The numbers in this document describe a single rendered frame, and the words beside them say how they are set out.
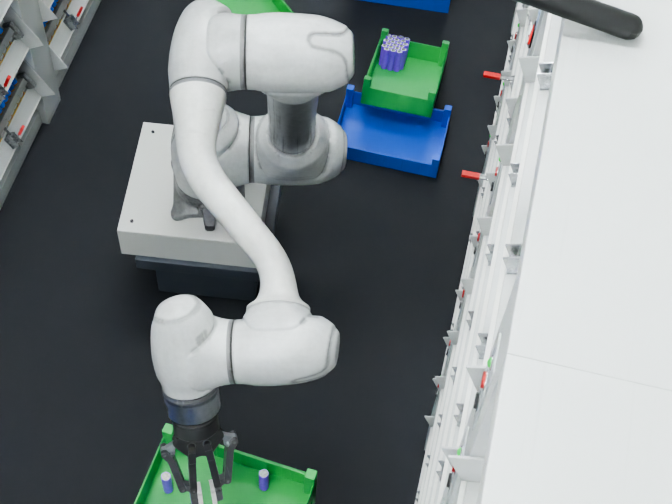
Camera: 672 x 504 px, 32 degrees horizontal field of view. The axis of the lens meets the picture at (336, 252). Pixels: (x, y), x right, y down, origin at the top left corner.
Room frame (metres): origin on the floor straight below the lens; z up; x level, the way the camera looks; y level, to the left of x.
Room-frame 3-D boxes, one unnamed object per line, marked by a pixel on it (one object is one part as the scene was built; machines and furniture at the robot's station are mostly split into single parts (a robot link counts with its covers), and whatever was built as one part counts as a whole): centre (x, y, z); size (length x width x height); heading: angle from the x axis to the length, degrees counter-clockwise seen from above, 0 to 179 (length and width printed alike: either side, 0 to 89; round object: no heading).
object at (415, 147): (2.06, -0.13, 0.04); 0.30 x 0.20 x 0.08; 81
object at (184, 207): (1.60, 0.31, 0.33); 0.22 x 0.18 x 0.06; 8
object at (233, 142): (1.62, 0.31, 0.47); 0.18 x 0.16 x 0.22; 95
